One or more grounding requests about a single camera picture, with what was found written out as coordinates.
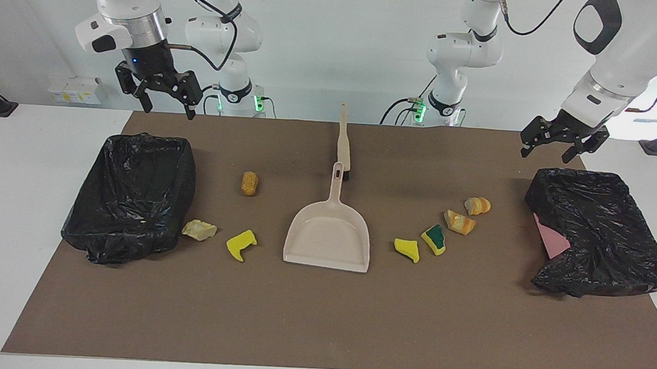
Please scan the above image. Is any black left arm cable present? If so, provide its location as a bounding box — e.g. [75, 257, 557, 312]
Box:
[493, 0, 657, 115]

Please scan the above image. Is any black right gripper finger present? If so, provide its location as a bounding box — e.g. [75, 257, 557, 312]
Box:
[113, 61, 156, 114]
[163, 69, 204, 121]

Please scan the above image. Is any yellow green sponge piece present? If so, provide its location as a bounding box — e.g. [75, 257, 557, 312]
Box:
[419, 224, 448, 257]

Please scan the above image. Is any yellow sponge wedge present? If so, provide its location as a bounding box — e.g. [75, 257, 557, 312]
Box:
[393, 238, 421, 264]

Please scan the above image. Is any beige hand brush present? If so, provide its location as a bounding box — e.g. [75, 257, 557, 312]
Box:
[335, 102, 355, 182]

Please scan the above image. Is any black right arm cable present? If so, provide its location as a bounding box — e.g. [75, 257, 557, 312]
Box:
[160, 0, 243, 74]

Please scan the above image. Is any pink bin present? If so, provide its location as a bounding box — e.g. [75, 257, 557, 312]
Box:
[531, 213, 573, 261]

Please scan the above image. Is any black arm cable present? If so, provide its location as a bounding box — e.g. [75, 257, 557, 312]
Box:
[493, 0, 657, 115]
[160, 0, 243, 74]

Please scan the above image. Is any brown table mat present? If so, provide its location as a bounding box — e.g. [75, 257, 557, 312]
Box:
[2, 105, 657, 369]

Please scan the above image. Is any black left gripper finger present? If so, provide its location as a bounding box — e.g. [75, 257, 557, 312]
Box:
[562, 129, 610, 166]
[519, 117, 561, 160]

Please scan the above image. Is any white wall box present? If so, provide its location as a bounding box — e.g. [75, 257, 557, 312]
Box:
[47, 75, 103, 106]

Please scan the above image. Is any black trash bag bin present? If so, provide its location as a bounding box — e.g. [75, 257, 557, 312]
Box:
[519, 166, 657, 302]
[59, 129, 199, 270]

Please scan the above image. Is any pale dumpling toy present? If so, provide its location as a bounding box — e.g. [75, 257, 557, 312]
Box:
[181, 218, 218, 242]

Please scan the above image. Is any black base power cable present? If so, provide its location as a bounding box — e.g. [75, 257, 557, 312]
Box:
[380, 95, 423, 127]
[200, 84, 223, 116]

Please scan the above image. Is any beige plastic dustpan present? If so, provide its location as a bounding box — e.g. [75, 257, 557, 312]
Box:
[282, 160, 375, 274]

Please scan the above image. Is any orange striped bread toy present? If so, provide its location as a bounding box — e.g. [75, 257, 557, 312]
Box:
[443, 209, 477, 236]
[464, 195, 492, 217]

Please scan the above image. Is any yellow boot-shaped sponge piece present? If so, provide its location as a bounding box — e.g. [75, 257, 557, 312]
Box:
[225, 228, 258, 263]

